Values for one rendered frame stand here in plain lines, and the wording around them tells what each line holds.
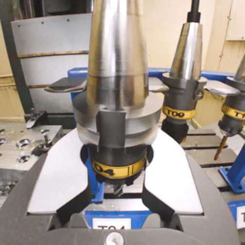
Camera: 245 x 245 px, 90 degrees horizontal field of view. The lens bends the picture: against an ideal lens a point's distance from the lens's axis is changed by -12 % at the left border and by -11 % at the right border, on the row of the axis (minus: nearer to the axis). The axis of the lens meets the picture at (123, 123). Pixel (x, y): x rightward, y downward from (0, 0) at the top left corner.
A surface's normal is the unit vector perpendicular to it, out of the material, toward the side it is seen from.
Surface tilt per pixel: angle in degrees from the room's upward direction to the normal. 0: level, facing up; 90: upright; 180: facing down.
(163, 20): 90
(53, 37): 90
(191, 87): 90
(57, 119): 90
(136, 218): 50
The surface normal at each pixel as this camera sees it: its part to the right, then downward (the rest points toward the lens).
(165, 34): 0.02, 0.50
